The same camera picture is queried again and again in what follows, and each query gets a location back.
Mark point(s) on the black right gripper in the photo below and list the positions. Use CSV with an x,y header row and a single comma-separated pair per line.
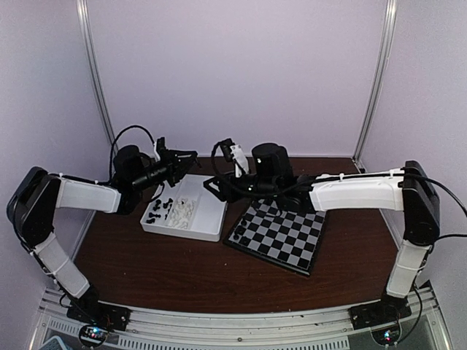
x,y
228,192

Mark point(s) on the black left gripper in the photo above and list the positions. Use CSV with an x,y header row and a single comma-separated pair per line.
x,y
174,165

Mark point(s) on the white compartment tray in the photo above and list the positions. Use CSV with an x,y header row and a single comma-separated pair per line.
x,y
208,217

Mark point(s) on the black silver chessboard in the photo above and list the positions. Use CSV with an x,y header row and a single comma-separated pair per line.
x,y
286,239

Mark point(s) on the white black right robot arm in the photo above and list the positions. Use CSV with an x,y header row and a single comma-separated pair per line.
x,y
405,189

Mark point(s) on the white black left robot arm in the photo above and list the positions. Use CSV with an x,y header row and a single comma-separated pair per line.
x,y
33,208

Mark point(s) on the black chess piece pile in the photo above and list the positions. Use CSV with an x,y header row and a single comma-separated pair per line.
x,y
160,209

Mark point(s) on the white chess piece pile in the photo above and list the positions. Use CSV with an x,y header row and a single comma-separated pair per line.
x,y
181,213

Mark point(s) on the left round circuit board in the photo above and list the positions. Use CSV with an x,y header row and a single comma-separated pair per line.
x,y
92,335

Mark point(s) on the round circuit board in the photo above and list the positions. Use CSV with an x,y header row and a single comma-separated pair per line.
x,y
92,335
386,336

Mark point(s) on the right round circuit board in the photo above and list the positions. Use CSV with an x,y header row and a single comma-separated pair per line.
x,y
386,336

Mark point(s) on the blue plastic basket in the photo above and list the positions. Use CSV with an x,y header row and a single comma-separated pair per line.
x,y
54,343

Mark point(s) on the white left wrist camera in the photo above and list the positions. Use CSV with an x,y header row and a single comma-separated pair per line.
x,y
158,148

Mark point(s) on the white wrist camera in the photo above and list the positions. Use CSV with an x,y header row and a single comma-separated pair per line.
x,y
240,161
158,148

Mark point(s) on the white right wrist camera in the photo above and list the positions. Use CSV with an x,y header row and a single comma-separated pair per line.
x,y
240,161

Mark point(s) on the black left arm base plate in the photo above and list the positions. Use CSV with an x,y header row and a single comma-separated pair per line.
x,y
108,317

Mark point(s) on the aluminium front rail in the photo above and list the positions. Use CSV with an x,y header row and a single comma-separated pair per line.
x,y
325,328

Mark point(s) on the right aluminium frame post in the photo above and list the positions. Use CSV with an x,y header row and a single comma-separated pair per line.
x,y
386,43

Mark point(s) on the aluminium frame post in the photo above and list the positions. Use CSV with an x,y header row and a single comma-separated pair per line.
x,y
86,31
386,43

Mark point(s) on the left aluminium frame post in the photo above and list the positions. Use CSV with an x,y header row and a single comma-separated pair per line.
x,y
86,31

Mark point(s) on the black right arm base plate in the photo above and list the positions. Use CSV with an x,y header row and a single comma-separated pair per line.
x,y
376,314

